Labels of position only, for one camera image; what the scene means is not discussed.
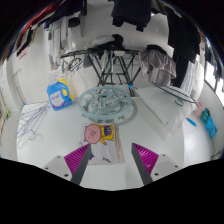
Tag white pillow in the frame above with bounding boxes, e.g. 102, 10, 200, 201
135, 86, 198, 134

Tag dark green wire hanger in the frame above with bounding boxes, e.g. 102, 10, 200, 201
153, 82, 198, 107

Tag window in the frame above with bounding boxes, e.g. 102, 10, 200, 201
203, 39, 224, 104

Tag blue detergent bottle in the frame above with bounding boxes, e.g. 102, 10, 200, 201
46, 79, 73, 112

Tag pale green round peg hanger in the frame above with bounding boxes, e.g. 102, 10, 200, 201
77, 85, 135, 125

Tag blue containers group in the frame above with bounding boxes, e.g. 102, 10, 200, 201
199, 107, 218, 139

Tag hanging colourful clothes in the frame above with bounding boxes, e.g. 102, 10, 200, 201
6, 0, 88, 58

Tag cartoon print towel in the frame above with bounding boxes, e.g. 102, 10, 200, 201
78, 122, 125, 165

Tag pink bucket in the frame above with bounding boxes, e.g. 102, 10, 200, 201
194, 101, 206, 118

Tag grey garment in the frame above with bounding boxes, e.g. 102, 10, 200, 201
138, 48, 178, 86

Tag black folding drying rack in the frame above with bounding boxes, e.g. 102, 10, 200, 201
60, 48, 143, 87

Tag purple wire hanger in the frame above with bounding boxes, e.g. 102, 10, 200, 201
16, 102, 51, 149

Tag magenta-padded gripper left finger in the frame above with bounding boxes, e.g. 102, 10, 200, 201
43, 143, 93, 187

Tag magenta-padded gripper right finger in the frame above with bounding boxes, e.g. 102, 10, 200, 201
130, 142, 181, 187

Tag hanging dark clothes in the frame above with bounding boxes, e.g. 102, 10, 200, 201
111, 0, 201, 88

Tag white wire hanger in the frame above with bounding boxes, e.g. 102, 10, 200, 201
16, 126, 44, 150

